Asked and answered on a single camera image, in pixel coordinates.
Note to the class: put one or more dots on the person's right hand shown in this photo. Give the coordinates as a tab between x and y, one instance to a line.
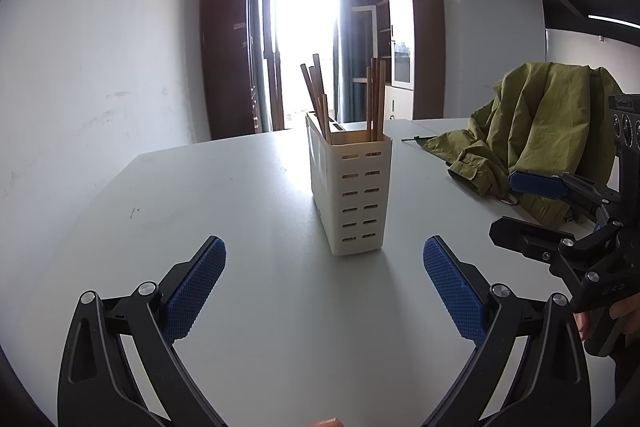
582	324

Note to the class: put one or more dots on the dark brown wardrobe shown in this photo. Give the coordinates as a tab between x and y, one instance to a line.
225	57

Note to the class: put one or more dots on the bunch of wooden chopsticks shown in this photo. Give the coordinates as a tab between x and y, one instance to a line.
381	107

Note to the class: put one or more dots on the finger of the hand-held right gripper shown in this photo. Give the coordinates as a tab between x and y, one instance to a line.
525	234
535	184

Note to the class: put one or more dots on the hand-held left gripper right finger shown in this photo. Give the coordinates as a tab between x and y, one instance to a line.
455	292

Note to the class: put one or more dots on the cream slotted utensil holder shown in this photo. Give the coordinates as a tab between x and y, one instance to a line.
325	187

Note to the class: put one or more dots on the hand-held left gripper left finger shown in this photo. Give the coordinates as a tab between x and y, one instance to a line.
197	287

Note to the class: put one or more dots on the wooden cabinet with white doors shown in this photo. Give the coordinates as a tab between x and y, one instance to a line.
430	57

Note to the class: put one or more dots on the glass balcony door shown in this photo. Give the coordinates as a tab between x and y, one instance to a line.
305	32

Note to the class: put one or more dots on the olive green jacket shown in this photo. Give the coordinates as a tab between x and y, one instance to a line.
540	122

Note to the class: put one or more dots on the ceiling light strip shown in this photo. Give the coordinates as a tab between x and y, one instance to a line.
615	21

